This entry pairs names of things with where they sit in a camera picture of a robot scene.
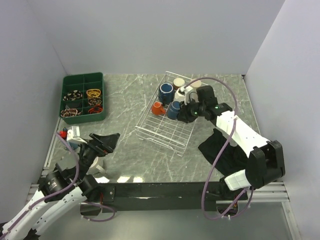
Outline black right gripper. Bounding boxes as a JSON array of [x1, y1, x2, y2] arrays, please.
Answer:
[[177, 97, 206, 124]]

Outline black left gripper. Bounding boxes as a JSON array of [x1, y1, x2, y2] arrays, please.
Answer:
[[76, 131, 120, 181]]

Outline dark navy glazed mug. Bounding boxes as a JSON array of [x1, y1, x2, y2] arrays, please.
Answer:
[[166, 101, 180, 120]]

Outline cream mug grey handle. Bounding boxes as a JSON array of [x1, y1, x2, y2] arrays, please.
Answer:
[[86, 157, 106, 175]]

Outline blue enamel mug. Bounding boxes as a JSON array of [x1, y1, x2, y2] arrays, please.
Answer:
[[158, 82, 175, 106]]

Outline orange ceramic mug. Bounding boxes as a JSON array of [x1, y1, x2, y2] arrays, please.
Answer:
[[151, 101, 166, 116]]

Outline brown and cream cup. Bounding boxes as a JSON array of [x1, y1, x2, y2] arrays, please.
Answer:
[[172, 77, 186, 91]]

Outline white faceted mug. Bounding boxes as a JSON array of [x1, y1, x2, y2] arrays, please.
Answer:
[[173, 86, 186, 103]]

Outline tall beige tumbler cup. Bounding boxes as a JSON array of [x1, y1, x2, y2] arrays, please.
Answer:
[[190, 80, 202, 90]]

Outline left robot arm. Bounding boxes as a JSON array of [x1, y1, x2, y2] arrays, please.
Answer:
[[0, 133, 120, 240]]

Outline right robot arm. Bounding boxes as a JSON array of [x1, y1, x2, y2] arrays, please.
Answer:
[[176, 85, 286, 199]]

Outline gold bangles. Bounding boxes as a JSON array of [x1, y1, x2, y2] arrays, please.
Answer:
[[86, 88, 102, 99]]

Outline black cloth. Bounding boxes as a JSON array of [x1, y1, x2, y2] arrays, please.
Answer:
[[198, 128, 248, 176]]

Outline green divided organizer tray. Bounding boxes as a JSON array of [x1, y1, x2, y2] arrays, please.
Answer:
[[59, 72, 106, 125]]

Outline white wire dish rack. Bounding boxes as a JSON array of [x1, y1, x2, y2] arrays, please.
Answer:
[[135, 71, 196, 157]]

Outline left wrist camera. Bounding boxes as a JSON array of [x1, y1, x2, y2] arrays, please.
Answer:
[[66, 125, 87, 145]]

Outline brown white bracelets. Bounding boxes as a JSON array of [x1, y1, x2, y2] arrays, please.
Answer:
[[60, 107, 83, 118]]

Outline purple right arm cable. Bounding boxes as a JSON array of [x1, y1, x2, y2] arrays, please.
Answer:
[[184, 76, 253, 221]]

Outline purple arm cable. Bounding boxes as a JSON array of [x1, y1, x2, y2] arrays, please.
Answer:
[[0, 131, 117, 240], [184, 76, 253, 221]]

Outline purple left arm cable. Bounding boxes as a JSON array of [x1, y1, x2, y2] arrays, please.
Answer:
[[0, 131, 117, 240]]

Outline black white bracelets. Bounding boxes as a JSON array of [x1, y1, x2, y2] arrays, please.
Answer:
[[62, 90, 83, 102]]

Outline aluminium frame rail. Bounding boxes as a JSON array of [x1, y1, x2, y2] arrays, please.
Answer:
[[13, 117, 83, 240]]

